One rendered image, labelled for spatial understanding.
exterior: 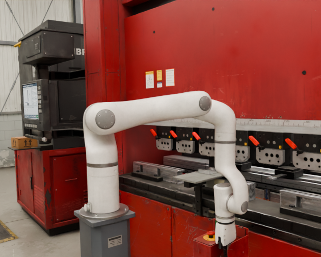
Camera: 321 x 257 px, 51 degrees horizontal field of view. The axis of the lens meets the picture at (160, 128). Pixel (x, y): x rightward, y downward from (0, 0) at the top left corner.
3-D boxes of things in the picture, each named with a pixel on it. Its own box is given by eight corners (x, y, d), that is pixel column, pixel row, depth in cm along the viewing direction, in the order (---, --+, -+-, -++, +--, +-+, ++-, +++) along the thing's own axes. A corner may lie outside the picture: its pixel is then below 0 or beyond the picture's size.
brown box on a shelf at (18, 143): (7, 148, 354) (6, 136, 353) (32, 145, 369) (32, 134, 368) (14, 150, 330) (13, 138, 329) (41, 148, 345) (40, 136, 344)
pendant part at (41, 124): (23, 128, 267) (21, 82, 264) (38, 127, 274) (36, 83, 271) (43, 131, 232) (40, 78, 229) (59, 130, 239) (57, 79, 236)
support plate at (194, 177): (172, 178, 190) (172, 176, 190) (203, 171, 207) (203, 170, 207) (195, 183, 177) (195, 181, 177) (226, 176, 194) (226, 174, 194)
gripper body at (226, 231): (224, 212, 155) (226, 235, 156) (211, 220, 148) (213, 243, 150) (239, 216, 149) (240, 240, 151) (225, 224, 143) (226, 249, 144)
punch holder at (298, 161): (292, 167, 160) (292, 132, 159) (300, 164, 166) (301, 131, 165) (324, 171, 149) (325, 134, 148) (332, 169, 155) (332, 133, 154)
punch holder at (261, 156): (256, 162, 175) (256, 130, 174) (264, 160, 181) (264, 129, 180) (282, 165, 164) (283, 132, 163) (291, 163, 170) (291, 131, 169)
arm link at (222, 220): (223, 208, 155) (223, 214, 155) (211, 214, 149) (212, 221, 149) (239, 212, 149) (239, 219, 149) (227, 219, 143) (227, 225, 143)
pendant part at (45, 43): (24, 144, 275) (19, 39, 269) (54, 142, 291) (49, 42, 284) (46, 150, 236) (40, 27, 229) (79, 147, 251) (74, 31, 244)
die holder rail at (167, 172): (133, 173, 261) (132, 161, 260) (139, 172, 265) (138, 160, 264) (178, 184, 223) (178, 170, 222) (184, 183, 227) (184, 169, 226)
